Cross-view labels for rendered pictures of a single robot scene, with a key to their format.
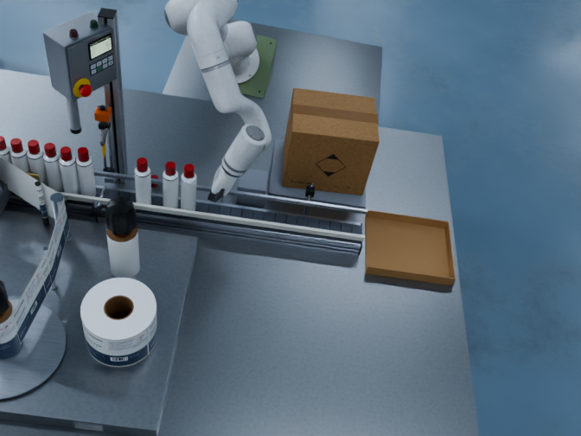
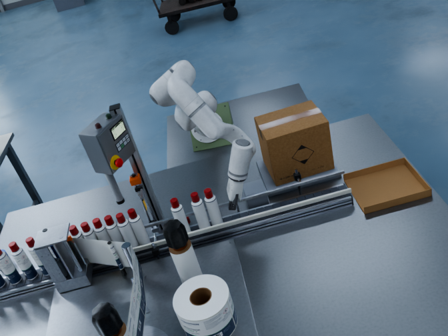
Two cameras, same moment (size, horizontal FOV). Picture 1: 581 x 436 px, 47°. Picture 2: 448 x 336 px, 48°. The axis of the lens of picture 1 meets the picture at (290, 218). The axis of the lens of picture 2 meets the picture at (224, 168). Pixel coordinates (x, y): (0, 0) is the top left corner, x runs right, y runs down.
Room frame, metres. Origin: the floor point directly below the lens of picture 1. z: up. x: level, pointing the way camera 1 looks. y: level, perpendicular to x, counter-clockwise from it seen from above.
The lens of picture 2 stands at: (-0.22, 0.11, 2.33)
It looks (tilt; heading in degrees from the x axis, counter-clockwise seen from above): 34 degrees down; 5
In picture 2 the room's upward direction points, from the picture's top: 16 degrees counter-clockwise
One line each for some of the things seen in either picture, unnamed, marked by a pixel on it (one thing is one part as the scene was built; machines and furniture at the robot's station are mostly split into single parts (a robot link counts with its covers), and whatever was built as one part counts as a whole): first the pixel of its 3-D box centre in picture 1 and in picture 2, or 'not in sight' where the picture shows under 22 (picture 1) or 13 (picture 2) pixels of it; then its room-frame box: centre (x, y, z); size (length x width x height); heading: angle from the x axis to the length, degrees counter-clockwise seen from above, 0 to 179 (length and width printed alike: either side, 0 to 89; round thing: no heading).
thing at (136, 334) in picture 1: (120, 322); (205, 309); (0.96, 0.41, 0.95); 0.20 x 0.20 x 0.14
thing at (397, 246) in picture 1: (408, 246); (385, 185); (1.54, -0.42, 0.85); 0.30 x 0.26 x 0.04; 95
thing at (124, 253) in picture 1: (123, 238); (182, 253); (1.19, 0.47, 1.03); 0.09 x 0.09 x 0.30
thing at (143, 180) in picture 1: (143, 182); (180, 217); (1.47, 0.49, 0.98); 0.05 x 0.05 x 0.20
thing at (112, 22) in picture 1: (114, 105); (140, 173); (1.61, 0.62, 1.16); 0.04 x 0.04 x 0.67; 5
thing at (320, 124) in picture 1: (328, 142); (293, 142); (1.84, -0.08, 0.99); 0.30 x 0.24 x 0.27; 97
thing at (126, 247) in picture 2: (60, 217); (133, 261); (1.26, 0.69, 0.97); 0.05 x 0.05 x 0.19
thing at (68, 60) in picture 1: (82, 57); (109, 143); (1.54, 0.68, 1.38); 0.17 x 0.10 x 0.19; 150
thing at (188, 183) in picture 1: (188, 189); (213, 208); (1.48, 0.35, 0.98); 0.05 x 0.05 x 0.20
